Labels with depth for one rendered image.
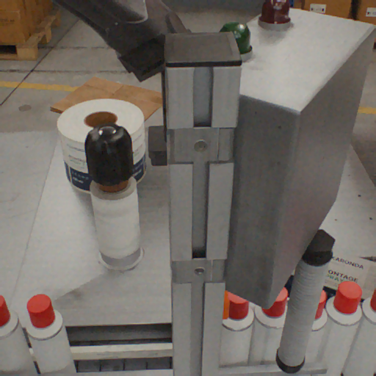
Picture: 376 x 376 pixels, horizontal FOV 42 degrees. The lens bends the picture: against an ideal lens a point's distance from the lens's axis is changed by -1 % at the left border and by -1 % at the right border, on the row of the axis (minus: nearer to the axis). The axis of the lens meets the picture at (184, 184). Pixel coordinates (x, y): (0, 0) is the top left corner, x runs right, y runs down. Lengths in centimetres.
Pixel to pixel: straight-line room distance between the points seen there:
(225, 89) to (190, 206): 9
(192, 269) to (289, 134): 15
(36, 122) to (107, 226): 240
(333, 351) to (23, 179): 89
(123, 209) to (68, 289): 20
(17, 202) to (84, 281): 37
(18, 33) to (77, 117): 291
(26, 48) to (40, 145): 267
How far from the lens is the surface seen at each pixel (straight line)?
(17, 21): 404
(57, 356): 77
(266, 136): 32
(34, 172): 138
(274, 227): 36
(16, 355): 79
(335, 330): 77
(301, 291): 53
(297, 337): 59
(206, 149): 32
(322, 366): 80
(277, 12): 41
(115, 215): 90
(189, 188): 34
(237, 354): 77
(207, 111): 32
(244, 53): 36
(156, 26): 59
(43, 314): 70
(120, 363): 88
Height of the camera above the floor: 162
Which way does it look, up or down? 38 degrees down
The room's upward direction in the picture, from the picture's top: straight up
